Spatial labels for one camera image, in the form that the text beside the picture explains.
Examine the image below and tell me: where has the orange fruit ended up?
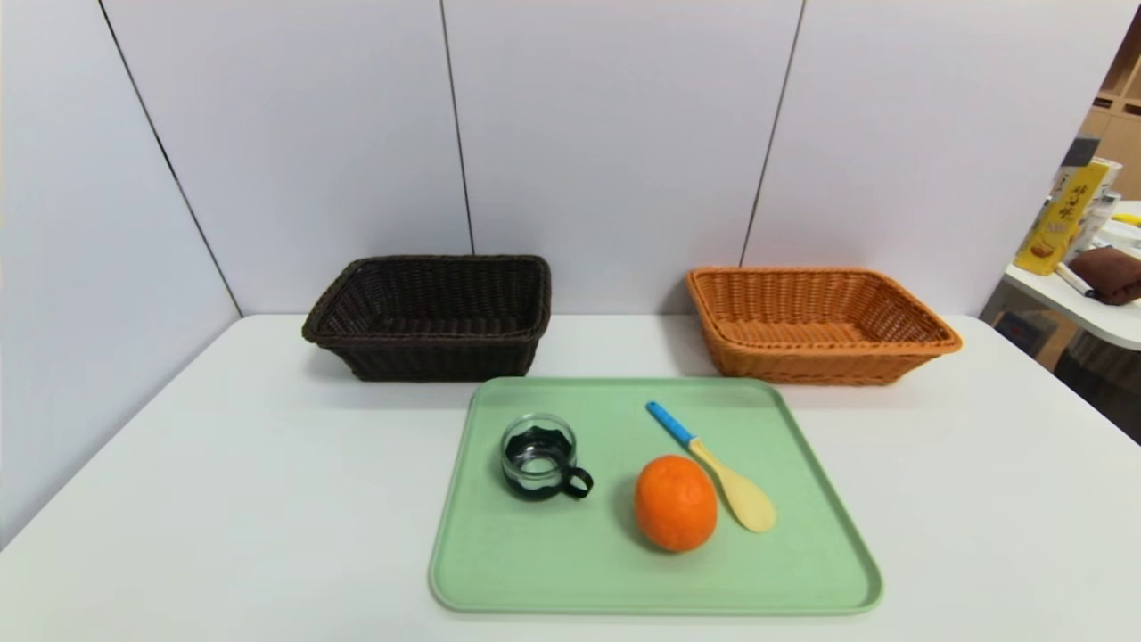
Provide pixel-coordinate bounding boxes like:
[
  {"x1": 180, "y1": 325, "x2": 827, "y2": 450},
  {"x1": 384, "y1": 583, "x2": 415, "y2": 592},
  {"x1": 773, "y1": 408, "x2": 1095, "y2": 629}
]
[{"x1": 634, "y1": 454, "x2": 719, "y2": 553}]

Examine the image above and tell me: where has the tan spoon blue handle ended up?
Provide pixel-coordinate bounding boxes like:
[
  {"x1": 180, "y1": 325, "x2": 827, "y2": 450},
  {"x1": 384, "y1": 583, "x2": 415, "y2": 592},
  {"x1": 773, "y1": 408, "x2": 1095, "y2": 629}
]
[{"x1": 645, "y1": 400, "x2": 777, "y2": 534}]

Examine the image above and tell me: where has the dark brown wicker basket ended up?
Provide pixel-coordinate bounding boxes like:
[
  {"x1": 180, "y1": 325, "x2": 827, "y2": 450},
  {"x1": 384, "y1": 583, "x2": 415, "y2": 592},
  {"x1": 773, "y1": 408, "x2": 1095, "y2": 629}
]
[{"x1": 301, "y1": 255, "x2": 553, "y2": 383}]

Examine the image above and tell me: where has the orange wicker basket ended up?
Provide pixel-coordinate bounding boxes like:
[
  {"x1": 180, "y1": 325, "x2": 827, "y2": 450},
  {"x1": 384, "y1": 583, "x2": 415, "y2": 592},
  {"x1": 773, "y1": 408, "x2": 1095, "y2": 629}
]
[{"x1": 686, "y1": 266, "x2": 964, "y2": 386}]

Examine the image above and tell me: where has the glass cup black holder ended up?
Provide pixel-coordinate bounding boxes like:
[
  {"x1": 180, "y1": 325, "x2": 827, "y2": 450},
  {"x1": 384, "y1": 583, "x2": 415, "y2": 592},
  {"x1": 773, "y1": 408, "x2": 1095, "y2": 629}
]
[{"x1": 499, "y1": 413, "x2": 595, "y2": 502}]

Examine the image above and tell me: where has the light green plastic tray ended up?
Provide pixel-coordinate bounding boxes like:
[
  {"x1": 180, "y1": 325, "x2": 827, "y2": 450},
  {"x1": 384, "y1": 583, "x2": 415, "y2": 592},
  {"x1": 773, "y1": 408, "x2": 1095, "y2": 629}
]
[{"x1": 428, "y1": 375, "x2": 884, "y2": 617}]

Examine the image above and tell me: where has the yellow printed carton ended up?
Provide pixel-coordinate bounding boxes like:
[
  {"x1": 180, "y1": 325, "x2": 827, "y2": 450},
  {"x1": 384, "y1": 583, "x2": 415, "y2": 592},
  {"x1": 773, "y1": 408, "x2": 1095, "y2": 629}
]
[{"x1": 1014, "y1": 160, "x2": 1112, "y2": 276}]

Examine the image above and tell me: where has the white marker pen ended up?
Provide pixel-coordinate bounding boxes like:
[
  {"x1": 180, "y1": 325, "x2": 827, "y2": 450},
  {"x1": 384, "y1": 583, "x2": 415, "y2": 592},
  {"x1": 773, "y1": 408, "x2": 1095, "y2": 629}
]
[{"x1": 1055, "y1": 261, "x2": 1098, "y2": 299}]

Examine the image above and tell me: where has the white side table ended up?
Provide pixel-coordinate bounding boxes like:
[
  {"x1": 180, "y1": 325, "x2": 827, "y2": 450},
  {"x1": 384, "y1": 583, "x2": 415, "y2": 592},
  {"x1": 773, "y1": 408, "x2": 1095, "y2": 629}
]
[{"x1": 1002, "y1": 201, "x2": 1141, "y2": 351}]

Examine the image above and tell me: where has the dark furniture piece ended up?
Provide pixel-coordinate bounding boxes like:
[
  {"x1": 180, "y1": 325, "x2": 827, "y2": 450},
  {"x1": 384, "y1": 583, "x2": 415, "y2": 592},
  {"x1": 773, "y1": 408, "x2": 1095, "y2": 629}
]
[{"x1": 1055, "y1": 330, "x2": 1141, "y2": 443}]

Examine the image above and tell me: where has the brown folded towel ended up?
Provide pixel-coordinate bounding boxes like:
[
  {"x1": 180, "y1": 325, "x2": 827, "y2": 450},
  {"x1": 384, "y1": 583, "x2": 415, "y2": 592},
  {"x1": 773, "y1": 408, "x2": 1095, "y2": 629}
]
[{"x1": 1068, "y1": 246, "x2": 1141, "y2": 306}]

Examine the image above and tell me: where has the wooden shelf unit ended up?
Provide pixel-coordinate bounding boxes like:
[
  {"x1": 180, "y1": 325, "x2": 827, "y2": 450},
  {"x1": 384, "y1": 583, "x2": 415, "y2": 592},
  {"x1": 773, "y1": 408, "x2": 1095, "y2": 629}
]
[{"x1": 1079, "y1": 9, "x2": 1141, "y2": 202}]

